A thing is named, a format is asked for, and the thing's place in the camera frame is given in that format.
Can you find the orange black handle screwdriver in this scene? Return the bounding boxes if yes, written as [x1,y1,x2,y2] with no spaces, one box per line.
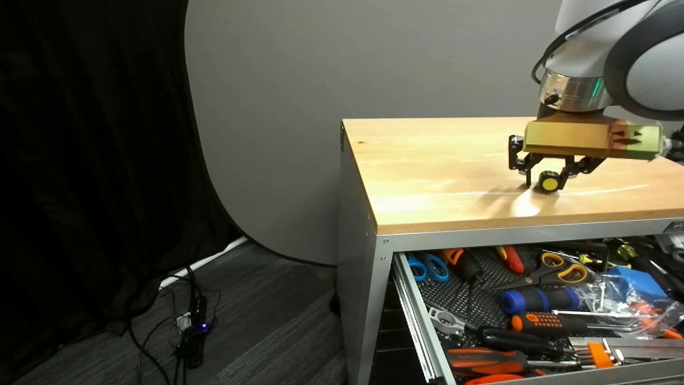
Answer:
[510,312,605,335]

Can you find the blue black handle screwdriver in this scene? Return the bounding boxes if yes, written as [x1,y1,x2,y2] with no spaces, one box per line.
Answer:
[498,286,581,315]

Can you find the black power cable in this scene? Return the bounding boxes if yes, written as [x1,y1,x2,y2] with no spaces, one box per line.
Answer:
[126,263,216,385]

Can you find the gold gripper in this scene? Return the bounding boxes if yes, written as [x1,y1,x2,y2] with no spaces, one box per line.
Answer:
[509,119,664,187]

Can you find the short black yellow screwdriver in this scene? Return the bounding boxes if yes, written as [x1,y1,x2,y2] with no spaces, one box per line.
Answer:
[535,171,559,195]

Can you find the open grey tool drawer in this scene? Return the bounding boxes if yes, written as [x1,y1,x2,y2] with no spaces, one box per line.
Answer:
[391,234,684,385]

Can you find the red handle screwdriver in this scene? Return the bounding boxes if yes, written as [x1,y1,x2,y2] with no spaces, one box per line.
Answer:
[498,246,525,274]

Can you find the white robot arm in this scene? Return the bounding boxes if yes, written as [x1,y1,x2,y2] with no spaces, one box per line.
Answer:
[509,0,684,195]

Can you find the clear plastic bag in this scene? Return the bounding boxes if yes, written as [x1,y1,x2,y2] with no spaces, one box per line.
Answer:
[579,272,681,340]

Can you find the blue handle scissors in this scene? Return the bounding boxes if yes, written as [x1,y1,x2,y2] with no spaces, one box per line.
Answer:
[408,255,450,285]

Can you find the orange handle scissors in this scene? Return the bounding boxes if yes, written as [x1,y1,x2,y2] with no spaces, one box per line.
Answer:
[541,249,589,285]

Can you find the black curtain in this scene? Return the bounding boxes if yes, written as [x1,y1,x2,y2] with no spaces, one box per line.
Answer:
[0,0,239,383]

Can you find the black power strip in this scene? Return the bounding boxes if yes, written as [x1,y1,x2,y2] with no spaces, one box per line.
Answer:
[174,295,212,370]

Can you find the grey tool cabinet wooden top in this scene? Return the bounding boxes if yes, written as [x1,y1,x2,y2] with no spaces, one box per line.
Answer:
[337,118,684,385]

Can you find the grey round partition panel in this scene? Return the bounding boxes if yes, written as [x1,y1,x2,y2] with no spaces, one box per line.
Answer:
[181,0,684,267]

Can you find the blue plastic box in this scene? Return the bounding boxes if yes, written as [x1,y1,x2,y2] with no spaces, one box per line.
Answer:
[608,267,666,300]

